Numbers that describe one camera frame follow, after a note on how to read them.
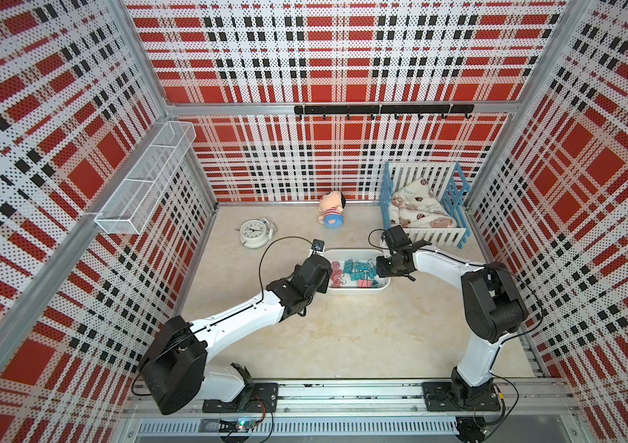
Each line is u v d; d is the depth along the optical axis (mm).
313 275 616
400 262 718
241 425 691
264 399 738
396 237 774
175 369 410
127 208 690
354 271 983
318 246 715
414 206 1174
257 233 1049
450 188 1144
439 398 719
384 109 885
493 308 493
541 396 751
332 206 1099
